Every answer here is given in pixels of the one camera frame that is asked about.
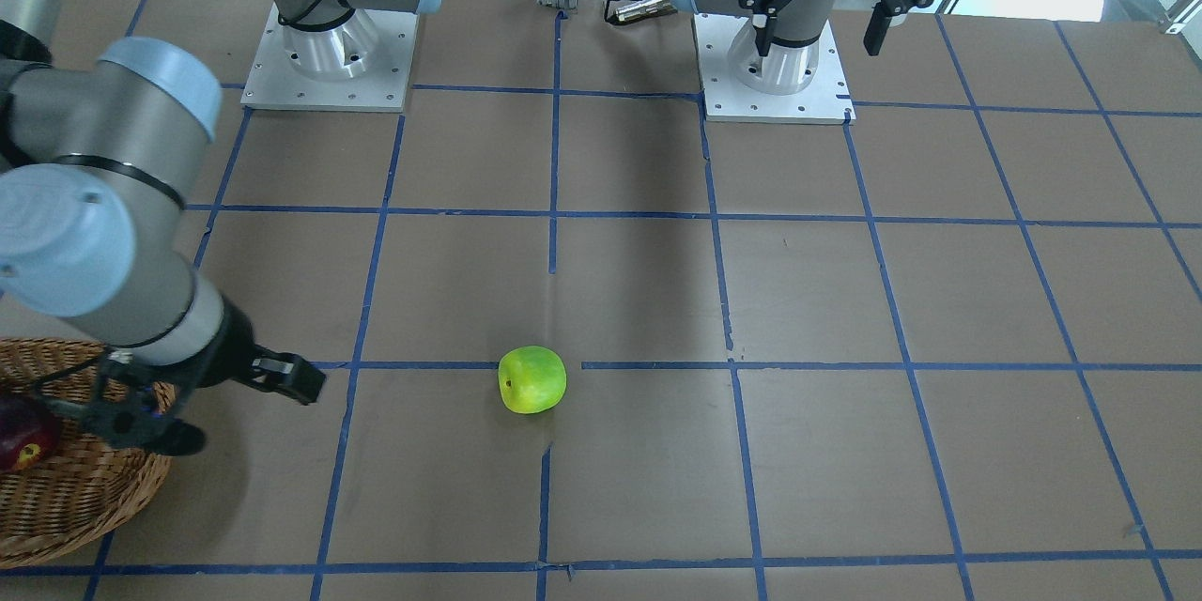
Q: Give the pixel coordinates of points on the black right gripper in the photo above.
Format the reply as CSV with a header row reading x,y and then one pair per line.
x,y
223,353

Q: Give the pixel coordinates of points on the green apple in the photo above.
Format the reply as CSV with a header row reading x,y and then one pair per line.
x,y
532,379

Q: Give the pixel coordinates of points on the dark red apple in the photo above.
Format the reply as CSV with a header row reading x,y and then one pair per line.
x,y
30,432

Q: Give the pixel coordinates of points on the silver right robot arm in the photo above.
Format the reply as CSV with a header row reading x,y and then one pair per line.
x,y
97,166

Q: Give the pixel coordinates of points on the woven wicker basket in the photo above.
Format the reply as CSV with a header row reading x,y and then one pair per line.
x,y
85,489

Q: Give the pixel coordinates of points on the silver metal cylinder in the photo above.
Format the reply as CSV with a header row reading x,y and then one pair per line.
x,y
638,11

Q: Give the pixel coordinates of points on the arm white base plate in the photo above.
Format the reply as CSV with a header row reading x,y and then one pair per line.
x,y
789,85
362,66

